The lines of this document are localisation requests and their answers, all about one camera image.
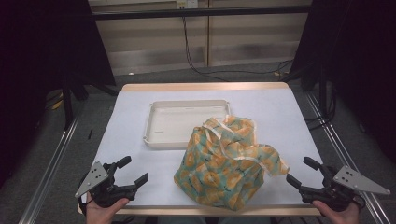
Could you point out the white wall socket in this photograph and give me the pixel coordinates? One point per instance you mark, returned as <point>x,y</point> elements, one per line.
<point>186,3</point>

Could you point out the white plastic tray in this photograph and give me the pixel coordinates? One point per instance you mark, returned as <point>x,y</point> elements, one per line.
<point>174,118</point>

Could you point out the dark curtain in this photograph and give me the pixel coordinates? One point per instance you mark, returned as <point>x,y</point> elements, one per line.
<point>358,62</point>
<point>37,62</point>

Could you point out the orange print fabric bag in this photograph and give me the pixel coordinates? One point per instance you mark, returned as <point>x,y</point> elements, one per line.
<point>218,174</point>

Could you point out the white table mat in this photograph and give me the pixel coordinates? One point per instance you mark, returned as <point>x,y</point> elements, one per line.
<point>130,105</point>

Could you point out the aluminium floor rail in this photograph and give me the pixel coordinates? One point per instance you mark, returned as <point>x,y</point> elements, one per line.
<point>342,155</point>
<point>46,177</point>

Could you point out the black stand leg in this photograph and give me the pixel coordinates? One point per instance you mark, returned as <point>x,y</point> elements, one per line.
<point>67,105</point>

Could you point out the person's left hand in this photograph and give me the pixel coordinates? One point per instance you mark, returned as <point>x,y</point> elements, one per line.
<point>99,216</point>

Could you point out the person's right hand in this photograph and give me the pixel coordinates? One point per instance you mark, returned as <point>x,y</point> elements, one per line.
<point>342,217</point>

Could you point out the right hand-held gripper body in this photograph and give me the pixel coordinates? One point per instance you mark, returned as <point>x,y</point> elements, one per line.
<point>342,193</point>

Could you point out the black stand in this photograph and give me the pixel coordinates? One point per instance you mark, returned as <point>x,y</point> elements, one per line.
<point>323,93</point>

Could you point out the black horizontal bar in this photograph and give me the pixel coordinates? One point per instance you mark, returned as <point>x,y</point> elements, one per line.
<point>199,13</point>

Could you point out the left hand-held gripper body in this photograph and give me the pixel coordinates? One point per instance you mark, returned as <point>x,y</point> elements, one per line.
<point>102,189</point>

